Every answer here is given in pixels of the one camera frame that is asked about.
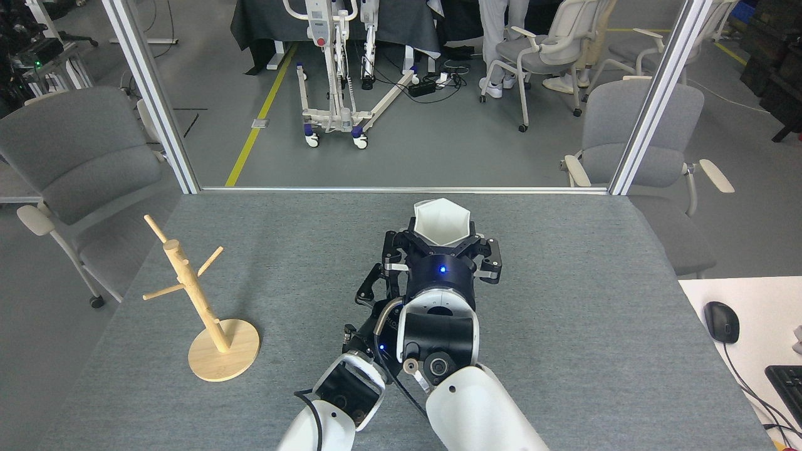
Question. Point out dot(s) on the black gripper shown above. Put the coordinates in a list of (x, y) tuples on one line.
[(442, 272), (369, 341)]

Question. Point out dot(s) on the white hexagonal cup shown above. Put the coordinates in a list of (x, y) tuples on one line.
[(442, 219)]

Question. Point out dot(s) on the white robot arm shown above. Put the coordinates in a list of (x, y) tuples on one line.
[(470, 407), (338, 426)]

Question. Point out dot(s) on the wooden cup rack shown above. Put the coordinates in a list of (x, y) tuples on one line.
[(188, 282)]

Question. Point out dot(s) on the equipment rack with green light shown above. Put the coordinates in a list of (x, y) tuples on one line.
[(31, 56)]

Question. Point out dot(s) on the black power strip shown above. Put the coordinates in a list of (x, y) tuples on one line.
[(423, 88)]

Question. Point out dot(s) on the person's feet behind chair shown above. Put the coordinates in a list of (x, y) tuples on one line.
[(561, 84)]

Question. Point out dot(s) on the white office chair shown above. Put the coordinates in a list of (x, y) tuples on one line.
[(539, 59), (651, 50)]

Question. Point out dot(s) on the grey office chair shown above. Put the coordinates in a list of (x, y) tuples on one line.
[(633, 119), (81, 156)]

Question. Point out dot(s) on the person in white trousers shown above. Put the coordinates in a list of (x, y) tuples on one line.
[(495, 25)]

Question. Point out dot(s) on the white stand on wheels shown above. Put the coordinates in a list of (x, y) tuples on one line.
[(322, 31)]

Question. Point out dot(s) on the dark cloth covered table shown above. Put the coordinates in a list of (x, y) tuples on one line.
[(269, 22)]

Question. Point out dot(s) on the black computer mouse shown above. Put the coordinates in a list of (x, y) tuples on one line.
[(722, 321)]

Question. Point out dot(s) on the black keyboard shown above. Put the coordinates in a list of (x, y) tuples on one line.
[(788, 388)]

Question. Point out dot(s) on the silver frame post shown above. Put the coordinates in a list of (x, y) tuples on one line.
[(658, 94), (153, 94)]

